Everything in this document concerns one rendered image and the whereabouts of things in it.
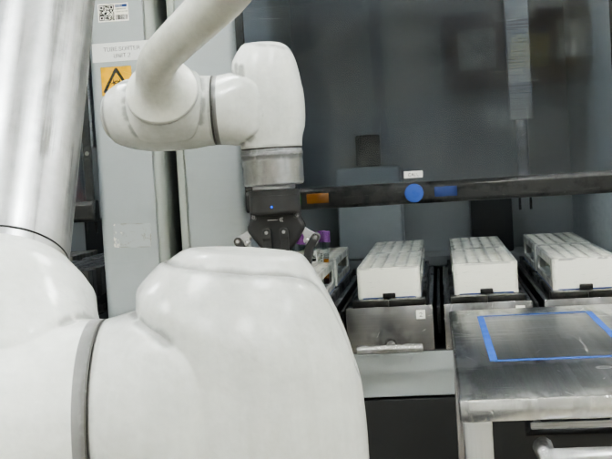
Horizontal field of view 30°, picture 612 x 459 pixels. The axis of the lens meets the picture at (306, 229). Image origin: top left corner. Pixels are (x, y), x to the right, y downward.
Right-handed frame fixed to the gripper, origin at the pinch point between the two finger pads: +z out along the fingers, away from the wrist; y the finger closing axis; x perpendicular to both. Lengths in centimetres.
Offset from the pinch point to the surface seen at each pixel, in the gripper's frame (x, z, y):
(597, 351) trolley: 45, -2, -39
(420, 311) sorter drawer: -10.9, 0.1, -20.0
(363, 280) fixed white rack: -14.6, -4.8, -11.3
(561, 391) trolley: 65, -2, -34
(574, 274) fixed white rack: -14.5, -4.0, -44.0
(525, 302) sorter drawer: -10.9, -0.4, -36.0
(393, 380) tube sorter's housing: -11.0, 10.8, -15.3
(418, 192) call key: -16.2, -18.1, -20.7
